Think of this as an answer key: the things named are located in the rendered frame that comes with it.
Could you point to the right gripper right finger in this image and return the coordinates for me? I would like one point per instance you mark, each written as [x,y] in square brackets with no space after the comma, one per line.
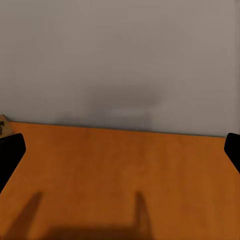
[232,149]

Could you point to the mousetrap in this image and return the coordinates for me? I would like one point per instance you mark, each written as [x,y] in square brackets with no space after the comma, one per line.
[5,128]

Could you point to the cabinet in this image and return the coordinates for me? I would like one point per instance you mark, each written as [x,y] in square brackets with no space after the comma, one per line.
[76,183]

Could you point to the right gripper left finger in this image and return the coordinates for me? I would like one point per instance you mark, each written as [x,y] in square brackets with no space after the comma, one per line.
[12,150]

